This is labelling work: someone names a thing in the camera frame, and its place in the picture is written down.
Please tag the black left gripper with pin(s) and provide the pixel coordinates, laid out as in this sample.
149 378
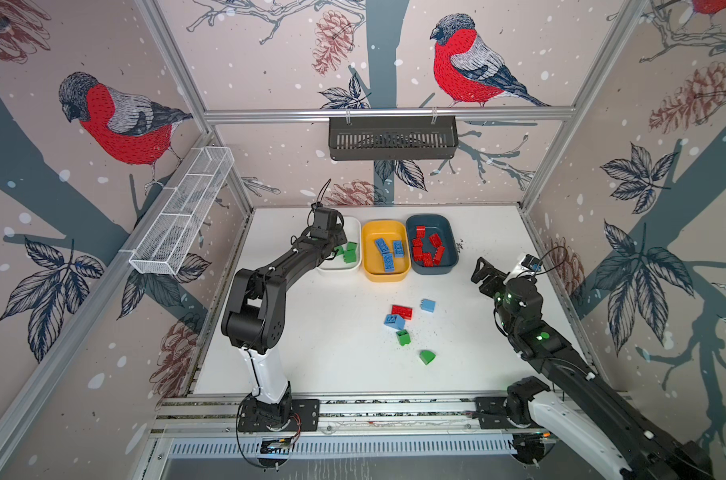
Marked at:
340 234

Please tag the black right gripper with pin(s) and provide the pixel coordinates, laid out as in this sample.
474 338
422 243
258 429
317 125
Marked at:
498 279

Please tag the blue long lego brick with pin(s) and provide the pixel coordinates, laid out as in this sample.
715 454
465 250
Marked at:
382 246
398 249
388 262

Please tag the light blue small lego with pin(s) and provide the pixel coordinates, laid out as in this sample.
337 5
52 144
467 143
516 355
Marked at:
427 305

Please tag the red long lego brick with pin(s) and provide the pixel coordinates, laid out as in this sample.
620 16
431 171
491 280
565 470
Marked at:
433 259

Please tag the blue lego brick cluster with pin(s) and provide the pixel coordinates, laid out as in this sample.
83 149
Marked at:
395 322

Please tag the red lego brick low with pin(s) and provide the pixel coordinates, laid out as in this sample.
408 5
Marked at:
404 312

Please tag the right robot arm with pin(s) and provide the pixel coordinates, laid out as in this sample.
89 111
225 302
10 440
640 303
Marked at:
570 400

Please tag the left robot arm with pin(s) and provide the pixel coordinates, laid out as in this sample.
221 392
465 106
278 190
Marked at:
254 319

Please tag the white plastic bin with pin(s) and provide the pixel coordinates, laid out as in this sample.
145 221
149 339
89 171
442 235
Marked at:
337 265

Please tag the yellow plastic bin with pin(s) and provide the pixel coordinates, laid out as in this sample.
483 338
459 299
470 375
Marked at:
372 262

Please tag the dark teal plastic bin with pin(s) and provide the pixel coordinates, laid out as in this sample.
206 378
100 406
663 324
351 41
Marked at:
438 233

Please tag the black wire shelf basket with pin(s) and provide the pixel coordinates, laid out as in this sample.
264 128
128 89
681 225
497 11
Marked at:
392 138

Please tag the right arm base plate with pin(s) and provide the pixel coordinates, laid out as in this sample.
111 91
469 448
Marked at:
495 413

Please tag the aluminium front rail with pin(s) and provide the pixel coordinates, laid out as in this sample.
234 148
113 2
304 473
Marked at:
335 415

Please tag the white wire mesh basket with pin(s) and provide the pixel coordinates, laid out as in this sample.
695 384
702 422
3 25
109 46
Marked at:
171 236

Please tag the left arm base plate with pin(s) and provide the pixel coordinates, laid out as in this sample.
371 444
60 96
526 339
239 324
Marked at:
259 417

